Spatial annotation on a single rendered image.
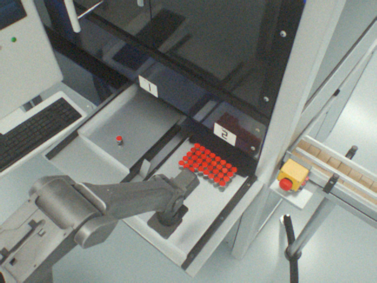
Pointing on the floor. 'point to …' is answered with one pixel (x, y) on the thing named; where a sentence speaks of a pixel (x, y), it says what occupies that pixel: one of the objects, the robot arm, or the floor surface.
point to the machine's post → (290, 105)
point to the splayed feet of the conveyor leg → (290, 247)
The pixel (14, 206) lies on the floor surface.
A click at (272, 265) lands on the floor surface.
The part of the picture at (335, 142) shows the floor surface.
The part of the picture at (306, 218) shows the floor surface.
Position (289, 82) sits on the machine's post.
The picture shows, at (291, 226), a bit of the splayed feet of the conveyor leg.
